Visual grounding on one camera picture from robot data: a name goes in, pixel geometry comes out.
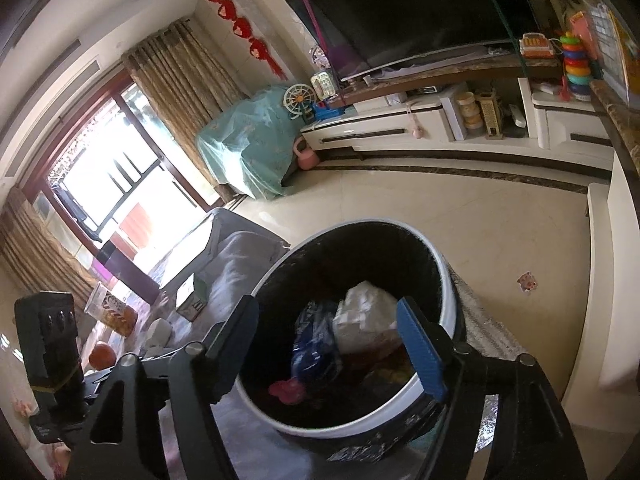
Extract beige curtain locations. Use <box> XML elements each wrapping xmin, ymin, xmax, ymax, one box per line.
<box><xmin>0</xmin><ymin>189</ymin><xmax>97</xmax><ymax>332</ymax></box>
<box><xmin>122</xmin><ymin>18</ymin><xmax>247</xmax><ymax>172</ymax></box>

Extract purple tall cylinder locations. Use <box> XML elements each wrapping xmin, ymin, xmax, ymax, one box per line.
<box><xmin>94</xmin><ymin>241</ymin><xmax>162</xmax><ymax>302</ymax></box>

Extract glass balcony door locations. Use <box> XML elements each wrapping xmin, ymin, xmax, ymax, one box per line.
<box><xmin>24</xmin><ymin>81</ymin><xmax>212</xmax><ymax>262</ymax></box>

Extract teal covered furniture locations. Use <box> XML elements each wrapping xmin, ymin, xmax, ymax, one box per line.
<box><xmin>195</xmin><ymin>84</ymin><xmax>302</xmax><ymax>199</ymax></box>

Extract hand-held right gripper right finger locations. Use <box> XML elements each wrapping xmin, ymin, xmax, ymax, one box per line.
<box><xmin>396</xmin><ymin>297</ymin><xmax>588</xmax><ymax>480</ymax></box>

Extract black white-rimmed trash can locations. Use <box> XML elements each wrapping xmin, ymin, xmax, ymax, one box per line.
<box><xmin>234</xmin><ymin>217</ymin><xmax>469</xmax><ymax>462</ymax></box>

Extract clear snack jar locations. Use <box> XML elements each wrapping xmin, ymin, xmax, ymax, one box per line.
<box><xmin>83</xmin><ymin>281</ymin><xmax>139</xmax><ymax>339</ymax></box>

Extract blue toy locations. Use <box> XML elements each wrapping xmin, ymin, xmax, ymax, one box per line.
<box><xmin>312</xmin><ymin>101</ymin><xmax>347</xmax><ymax>122</ymax></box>

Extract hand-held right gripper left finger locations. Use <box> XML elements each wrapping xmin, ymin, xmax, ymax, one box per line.
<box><xmin>67</xmin><ymin>295</ymin><xmax>260</xmax><ymax>480</ymax></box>

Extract black television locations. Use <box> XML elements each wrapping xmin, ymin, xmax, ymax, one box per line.
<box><xmin>283</xmin><ymin>0</ymin><xmax>542</xmax><ymax>84</ymax></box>

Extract orange fruit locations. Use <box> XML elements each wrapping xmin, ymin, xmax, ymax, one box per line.
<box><xmin>88</xmin><ymin>341</ymin><xmax>117</xmax><ymax>371</ymax></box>

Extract pink kettlebell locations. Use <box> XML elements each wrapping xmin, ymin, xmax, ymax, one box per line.
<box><xmin>293</xmin><ymin>139</ymin><xmax>322</xmax><ymax>171</ymax></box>

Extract wooden grater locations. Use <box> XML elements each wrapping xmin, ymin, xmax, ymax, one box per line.
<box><xmin>474</xmin><ymin>90</ymin><xmax>504</xmax><ymax>141</ymax></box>

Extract blue wrapper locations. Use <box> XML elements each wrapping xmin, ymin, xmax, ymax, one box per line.
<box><xmin>291</xmin><ymin>299</ymin><xmax>344</xmax><ymax>387</ymax></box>

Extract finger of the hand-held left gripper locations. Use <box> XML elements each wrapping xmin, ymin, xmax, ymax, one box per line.
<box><xmin>82</xmin><ymin>366</ymin><xmax>117</xmax><ymax>401</ymax></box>

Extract small white fan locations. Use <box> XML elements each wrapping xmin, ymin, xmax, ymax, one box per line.
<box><xmin>282</xmin><ymin>83</ymin><xmax>317</xmax><ymax>122</ymax></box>

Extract orange toy cash register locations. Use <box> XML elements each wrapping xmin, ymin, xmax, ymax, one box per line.
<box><xmin>519</xmin><ymin>32</ymin><xmax>554</xmax><ymax>59</ymax></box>

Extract white television cabinet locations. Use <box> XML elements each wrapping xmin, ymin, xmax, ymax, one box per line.
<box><xmin>299</xmin><ymin>50</ymin><xmax>617</xmax><ymax>172</ymax></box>

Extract colourful stacking ring toy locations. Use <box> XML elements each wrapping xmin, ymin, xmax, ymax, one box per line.
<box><xmin>559</xmin><ymin>31</ymin><xmax>594</xmax><ymax>102</ymax></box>

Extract small green-white box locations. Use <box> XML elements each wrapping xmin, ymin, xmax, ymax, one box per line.
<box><xmin>174</xmin><ymin>274</ymin><xmax>207</xmax><ymax>322</ymax></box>

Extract red hanging decoration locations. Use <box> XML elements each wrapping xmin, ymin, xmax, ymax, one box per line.
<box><xmin>205</xmin><ymin>0</ymin><xmax>289</xmax><ymax>82</ymax></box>

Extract stacked round containers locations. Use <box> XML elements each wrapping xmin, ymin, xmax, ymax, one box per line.
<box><xmin>456</xmin><ymin>91</ymin><xmax>484</xmax><ymax>129</ymax></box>

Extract white tissue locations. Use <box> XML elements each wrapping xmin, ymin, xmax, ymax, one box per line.
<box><xmin>332</xmin><ymin>281</ymin><xmax>402</xmax><ymax>357</ymax></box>

